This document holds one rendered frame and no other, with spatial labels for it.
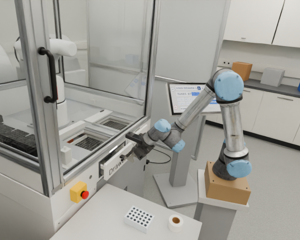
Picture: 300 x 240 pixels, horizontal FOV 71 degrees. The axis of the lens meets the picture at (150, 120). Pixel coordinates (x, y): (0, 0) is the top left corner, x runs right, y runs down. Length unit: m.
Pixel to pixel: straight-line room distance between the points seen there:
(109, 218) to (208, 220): 0.66
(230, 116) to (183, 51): 1.80
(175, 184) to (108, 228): 1.43
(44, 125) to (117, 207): 0.59
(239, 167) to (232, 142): 0.13
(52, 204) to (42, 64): 0.58
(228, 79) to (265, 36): 3.23
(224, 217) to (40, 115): 1.18
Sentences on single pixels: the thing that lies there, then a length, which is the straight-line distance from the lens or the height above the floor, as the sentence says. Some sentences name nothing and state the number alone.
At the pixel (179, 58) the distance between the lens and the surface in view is 2.75.
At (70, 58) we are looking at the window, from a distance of 0.91.
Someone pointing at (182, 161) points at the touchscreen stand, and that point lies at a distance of 2.27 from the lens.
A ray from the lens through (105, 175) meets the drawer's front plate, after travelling 1.23.
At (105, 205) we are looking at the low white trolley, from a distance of 1.21.
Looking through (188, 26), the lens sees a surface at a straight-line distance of 2.71.
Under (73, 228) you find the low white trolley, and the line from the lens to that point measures 1.14.
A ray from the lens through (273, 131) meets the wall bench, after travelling 4.07.
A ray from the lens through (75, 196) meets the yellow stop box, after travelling 1.10.
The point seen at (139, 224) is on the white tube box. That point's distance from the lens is 1.08.
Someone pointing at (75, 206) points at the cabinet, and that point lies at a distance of 1.21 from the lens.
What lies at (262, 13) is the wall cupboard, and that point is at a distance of 4.19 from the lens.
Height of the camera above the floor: 1.63
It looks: 24 degrees down
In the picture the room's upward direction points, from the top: 5 degrees clockwise
